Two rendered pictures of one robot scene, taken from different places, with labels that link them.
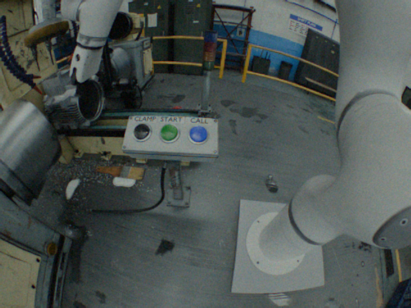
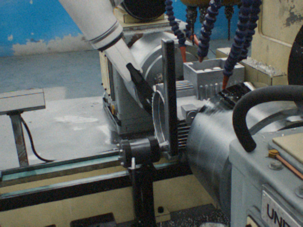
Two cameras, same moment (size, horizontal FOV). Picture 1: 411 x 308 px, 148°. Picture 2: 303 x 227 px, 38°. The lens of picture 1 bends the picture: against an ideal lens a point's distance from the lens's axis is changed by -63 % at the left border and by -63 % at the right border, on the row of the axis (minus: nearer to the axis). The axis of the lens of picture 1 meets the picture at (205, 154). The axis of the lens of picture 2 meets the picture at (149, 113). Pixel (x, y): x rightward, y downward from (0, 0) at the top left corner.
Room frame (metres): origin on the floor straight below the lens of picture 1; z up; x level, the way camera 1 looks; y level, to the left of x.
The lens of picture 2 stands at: (1.40, 0.24, 1.43)
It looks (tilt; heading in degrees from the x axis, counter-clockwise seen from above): 21 degrees down; 170
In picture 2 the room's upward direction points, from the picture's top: 4 degrees counter-clockwise
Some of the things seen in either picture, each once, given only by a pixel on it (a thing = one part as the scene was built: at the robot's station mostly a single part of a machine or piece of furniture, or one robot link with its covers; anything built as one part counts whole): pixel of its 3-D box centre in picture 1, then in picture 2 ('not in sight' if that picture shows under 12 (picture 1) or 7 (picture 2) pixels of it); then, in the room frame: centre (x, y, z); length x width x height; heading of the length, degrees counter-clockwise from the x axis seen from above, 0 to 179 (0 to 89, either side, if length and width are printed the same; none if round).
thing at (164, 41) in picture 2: (107, 61); (169, 99); (0.55, 0.43, 1.12); 0.04 x 0.03 x 0.26; 95
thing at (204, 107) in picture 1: (207, 72); not in sight; (0.75, 0.03, 1.01); 0.08 x 0.08 x 0.42; 5
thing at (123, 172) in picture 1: (118, 171); not in sight; (0.27, 0.30, 0.80); 0.21 x 0.05 x 0.01; 94
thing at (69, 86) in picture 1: (74, 102); (198, 116); (0.41, 0.54, 1.02); 0.20 x 0.19 x 0.19; 93
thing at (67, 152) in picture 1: (62, 148); not in sight; (0.29, 0.61, 0.86); 0.07 x 0.06 x 0.12; 5
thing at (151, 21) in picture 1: (151, 36); not in sight; (3.88, 1.59, 0.99); 1.02 x 0.49 x 1.98; 85
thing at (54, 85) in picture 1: (60, 82); (213, 78); (0.41, 0.58, 1.11); 0.12 x 0.11 x 0.07; 93
